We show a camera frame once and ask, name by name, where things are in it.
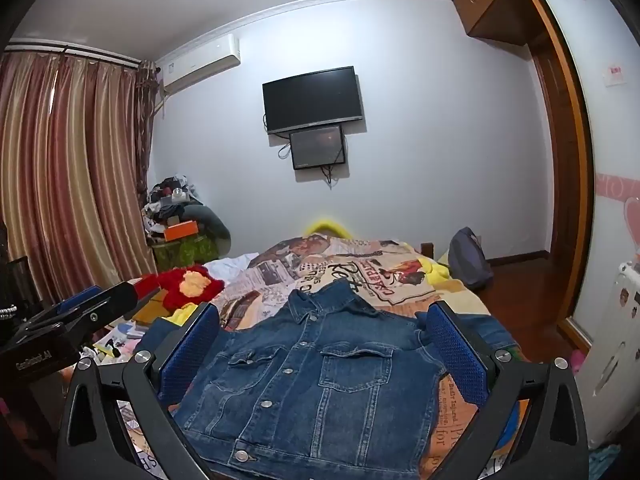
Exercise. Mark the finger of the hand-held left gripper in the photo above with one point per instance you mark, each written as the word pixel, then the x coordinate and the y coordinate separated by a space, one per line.
pixel 107 307
pixel 82 296

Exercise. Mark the dark grey cushion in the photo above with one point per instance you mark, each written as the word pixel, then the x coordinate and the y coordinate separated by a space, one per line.
pixel 215 227

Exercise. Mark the yellow bed sheet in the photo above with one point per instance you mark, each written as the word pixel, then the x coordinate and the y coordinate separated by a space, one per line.
pixel 435 270

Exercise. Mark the pile of clutter with orange box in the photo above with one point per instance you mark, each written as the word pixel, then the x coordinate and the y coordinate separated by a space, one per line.
pixel 167 200

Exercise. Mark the white cloth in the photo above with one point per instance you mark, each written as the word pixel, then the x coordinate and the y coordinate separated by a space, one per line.
pixel 230 265

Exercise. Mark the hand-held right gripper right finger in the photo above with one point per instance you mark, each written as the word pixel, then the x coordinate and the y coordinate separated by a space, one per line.
pixel 457 355

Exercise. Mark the yellow fleece blanket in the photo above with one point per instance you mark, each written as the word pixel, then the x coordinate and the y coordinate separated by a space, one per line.
pixel 182 315

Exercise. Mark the grey backpack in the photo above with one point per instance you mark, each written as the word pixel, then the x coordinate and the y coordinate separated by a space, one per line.
pixel 467 260

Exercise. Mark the small black monitor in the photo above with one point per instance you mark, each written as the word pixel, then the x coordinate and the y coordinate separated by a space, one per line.
pixel 317 147

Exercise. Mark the striped pink curtain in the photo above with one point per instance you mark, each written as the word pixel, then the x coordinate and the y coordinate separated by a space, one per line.
pixel 65 170

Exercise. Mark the pink heart wall sticker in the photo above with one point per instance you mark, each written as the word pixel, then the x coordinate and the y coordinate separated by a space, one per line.
pixel 625 210

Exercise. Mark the wooden overhead cabinet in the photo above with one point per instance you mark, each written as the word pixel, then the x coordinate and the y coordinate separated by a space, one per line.
pixel 495 0

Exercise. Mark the brown cardboard box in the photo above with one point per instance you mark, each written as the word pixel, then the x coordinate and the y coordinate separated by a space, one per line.
pixel 150 310

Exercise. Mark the yellow headboard cushion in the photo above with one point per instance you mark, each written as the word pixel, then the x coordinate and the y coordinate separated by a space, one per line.
pixel 327 225

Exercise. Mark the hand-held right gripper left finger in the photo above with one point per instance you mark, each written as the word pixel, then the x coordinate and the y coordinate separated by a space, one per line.
pixel 192 347

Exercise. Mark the orange box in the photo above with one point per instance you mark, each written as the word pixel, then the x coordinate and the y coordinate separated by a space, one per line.
pixel 182 230

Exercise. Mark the curtain rail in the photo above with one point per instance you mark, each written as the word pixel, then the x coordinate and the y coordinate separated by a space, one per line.
pixel 75 52

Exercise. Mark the blue denim jacket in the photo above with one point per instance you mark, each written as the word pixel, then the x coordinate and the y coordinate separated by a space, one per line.
pixel 320 370

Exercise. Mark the red plush toy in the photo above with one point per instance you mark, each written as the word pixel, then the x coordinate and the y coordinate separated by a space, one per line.
pixel 170 290

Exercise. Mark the white air conditioner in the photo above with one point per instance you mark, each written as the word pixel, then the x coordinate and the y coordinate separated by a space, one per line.
pixel 200 62

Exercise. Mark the printed blanket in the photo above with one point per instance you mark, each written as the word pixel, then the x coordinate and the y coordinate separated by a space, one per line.
pixel 350 270

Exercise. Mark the pile of papers and booklets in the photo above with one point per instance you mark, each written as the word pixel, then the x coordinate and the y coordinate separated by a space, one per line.
pixel 122 340

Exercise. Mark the wooden door frame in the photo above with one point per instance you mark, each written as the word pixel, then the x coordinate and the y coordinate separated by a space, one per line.
pixel 565 160

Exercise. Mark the wall switch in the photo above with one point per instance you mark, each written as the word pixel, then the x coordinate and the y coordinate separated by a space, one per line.
pixel 615 75

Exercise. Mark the black wall television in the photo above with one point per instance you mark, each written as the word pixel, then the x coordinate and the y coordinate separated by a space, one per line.
pixel 312 100

